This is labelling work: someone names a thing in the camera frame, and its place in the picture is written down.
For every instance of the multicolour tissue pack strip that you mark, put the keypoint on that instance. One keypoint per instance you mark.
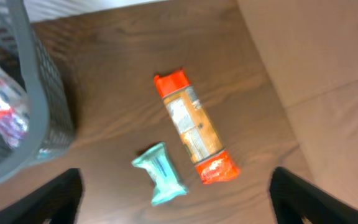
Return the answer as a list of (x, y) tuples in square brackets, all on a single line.
[(14, 111)]

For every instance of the orange cracker sleeve package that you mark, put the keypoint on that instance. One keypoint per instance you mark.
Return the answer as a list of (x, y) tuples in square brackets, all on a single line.
[(197, 133)]

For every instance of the grey plastic basket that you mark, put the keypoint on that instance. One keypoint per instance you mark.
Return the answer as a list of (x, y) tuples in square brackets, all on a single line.
[(24, 57)]

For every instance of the teal snack bar wrapper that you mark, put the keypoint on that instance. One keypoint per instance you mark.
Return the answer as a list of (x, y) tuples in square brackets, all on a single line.
[(158, 165)]

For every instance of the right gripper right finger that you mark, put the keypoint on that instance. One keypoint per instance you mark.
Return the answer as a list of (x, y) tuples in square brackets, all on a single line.
[(294, 199)]

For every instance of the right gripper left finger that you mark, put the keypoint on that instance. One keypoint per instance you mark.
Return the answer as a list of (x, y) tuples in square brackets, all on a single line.
[(57, 201)]

